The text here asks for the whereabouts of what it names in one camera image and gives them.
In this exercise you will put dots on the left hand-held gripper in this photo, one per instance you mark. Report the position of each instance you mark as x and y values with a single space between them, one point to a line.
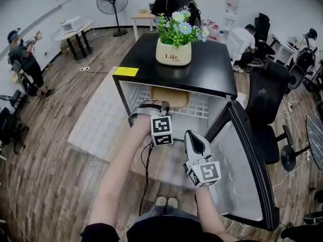
161 130

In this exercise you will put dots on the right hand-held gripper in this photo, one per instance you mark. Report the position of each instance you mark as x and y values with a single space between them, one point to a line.
207 173

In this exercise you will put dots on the brown cardboard box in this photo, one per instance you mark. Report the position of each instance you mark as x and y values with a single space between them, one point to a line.
170 97

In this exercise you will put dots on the black mini fridge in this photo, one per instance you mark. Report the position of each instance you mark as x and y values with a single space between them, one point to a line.
202 59

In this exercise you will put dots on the person's left forearm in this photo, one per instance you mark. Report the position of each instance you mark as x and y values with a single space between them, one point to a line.
118 175

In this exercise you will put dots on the person's right forearm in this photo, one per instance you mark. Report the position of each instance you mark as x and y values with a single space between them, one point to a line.
209 210

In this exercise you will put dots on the grey floor rug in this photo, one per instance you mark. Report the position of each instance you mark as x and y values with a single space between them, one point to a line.
98 120

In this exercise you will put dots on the person's right beige shoe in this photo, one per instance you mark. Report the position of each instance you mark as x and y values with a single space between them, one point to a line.
172 202

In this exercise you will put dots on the person's beige shoe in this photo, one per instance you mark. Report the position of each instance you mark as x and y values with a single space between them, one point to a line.
172 202
161 202

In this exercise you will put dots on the flower plant in cream pot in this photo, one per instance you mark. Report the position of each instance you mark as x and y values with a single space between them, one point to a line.
174 52

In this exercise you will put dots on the person's left beige shoe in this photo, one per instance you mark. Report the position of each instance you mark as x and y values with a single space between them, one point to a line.
161 202

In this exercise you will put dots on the person's grey trousers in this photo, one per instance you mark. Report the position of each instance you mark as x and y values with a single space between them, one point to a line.
154 212

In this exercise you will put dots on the black mesh office chair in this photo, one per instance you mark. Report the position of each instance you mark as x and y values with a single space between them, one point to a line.
265 105

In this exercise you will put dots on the white power strip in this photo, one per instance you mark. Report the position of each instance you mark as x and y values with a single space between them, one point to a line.
290 107
309 155
84 68

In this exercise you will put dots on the person's black shirt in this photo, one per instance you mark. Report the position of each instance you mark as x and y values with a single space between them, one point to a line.
176 231

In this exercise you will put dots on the light wooden table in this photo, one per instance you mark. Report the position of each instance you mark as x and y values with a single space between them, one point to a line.
143 16

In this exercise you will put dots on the cluster of large water bottles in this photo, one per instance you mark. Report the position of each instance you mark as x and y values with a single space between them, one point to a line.
213 30

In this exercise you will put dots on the white chair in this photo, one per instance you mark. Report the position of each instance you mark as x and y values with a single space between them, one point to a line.
234 45

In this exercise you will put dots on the round table with black legs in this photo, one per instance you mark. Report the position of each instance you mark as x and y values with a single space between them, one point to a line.
78 38

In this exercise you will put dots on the black standing fan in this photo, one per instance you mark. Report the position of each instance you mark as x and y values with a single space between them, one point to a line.
112 2

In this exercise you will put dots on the dark marble round table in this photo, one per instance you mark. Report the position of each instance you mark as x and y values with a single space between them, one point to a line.
315 142

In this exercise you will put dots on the white microwave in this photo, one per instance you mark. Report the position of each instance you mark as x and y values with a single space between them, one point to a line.
72 24

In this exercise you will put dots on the white water dispenser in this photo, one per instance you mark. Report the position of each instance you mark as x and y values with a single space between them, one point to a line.
232 9

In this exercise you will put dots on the white desk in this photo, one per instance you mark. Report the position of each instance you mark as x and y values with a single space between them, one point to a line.
282 48

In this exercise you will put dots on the black high-back office chair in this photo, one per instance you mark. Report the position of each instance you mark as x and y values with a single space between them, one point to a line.
262 31

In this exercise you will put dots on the black folding chair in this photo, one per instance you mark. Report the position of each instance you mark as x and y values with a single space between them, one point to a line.
15 99

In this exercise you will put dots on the small wooden table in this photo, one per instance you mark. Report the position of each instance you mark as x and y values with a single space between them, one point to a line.
15 78

